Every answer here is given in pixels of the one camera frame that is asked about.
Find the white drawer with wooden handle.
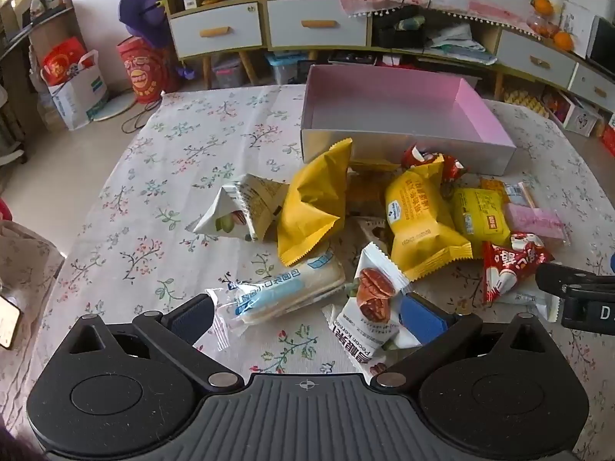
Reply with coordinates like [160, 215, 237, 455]
[169, 4, 263, 56]
[569, 65, 615, 113]
[266, 0, 368, 49]
[497, 29, 577, 90]

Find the yellow egg tray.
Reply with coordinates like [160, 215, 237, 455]
[504, 89, 549, 116]

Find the yellow packet with blue label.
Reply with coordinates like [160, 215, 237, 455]
[384, 156, 474, 282]

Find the red white snack packet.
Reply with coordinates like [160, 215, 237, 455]
[482, 233, 555, 304]

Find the white paper shopping bag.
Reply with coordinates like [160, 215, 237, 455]
[39, 50, 109, 131]

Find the pink snack packet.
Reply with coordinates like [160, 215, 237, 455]
[504, 203, 572, 242]

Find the clear bin with blue lid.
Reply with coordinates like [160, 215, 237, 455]
[266, 53, 308, 85]

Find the plain yellow snack packet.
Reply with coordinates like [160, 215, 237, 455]
[276, 137, 354, 268]

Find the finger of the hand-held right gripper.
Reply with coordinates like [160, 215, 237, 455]
[535, 262, 615, 298]

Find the white pecan snack packet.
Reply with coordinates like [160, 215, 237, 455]
[322, 242, 421, 379]

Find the silver white snack packet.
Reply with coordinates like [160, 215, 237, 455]
[492, 281, 560, 322]

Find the white blue cracker packet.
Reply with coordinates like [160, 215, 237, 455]
[206, 245, 347, 352]

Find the small bright yellow packet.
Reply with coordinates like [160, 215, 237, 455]
[452, 187, 512, 260]

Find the smartphone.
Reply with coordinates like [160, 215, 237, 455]
[0, 295, 22, 350]

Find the black storage bag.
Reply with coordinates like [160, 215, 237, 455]
[372, 14, 426, 49]

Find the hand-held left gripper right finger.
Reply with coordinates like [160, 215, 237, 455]
[370, 292, 551, 391]

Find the white round stand base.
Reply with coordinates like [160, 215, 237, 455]
[91, 91, 138, 122]

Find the floral tablecloth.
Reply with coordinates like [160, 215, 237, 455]
[0, 84, 615, 423]

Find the purple plush toy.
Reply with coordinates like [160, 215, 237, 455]
[118, 0, 193, 80]

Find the red gift bag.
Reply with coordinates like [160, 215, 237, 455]
[42, 36, 90, 85]

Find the black floor cable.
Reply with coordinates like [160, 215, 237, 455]
[120, 101, 161, 134]

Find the pink lined cardboard box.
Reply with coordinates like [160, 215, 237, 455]
[300, 64, 517, 176]

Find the pile of papers and bags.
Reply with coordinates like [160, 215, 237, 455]
[427, 24, 498, 65]

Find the long low wooden cabinet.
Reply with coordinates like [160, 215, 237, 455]
[259, 0, 615, 106]

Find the clear blue print packet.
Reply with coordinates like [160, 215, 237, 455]
[502, 182, 535, 208]

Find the white printed carton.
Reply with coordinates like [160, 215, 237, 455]
[560, 96, 601, 135]

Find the glass jar of oranges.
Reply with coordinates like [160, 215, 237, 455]
[526, 13, 553, 39]

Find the clear brown biscuit packet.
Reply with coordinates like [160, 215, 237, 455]
[347, 172, 391, 218]

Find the red printed lantern bag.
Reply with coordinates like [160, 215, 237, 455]
[116, 37, 169, 104]

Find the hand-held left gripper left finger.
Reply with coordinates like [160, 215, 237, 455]
[62, 292, 246, 392]

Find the wooden bookshelf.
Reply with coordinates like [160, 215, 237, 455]
[0, 0, 80, 145]

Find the shiny red snack packet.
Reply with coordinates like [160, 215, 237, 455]
[401, 143, 469, 184]

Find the white triangular pistachio packet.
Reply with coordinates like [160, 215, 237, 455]
[192, 173, 291, 243]

